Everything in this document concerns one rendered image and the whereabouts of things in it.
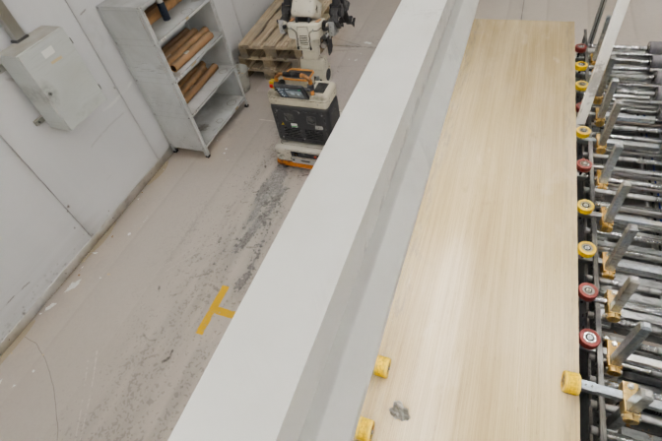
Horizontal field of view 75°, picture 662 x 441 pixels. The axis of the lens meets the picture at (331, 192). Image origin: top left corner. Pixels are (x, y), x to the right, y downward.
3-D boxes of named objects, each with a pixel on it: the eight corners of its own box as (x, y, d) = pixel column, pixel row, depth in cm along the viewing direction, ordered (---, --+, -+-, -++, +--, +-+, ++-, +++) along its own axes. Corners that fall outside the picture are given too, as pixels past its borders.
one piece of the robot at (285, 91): (316, 103, 349) (307, 89, 328) (278, 99, 360) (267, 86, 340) (320, 92, 351) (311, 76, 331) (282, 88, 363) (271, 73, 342)
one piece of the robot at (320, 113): (335, 158, 385) (321, 78, 325) (281, 151, 403) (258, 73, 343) (347, 135, 405) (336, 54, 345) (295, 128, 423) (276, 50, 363)
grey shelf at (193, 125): (173, 152, 452) (95, 6, 340) (216, 101, 506) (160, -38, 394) (209, 157, 437) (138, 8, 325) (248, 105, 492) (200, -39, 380)
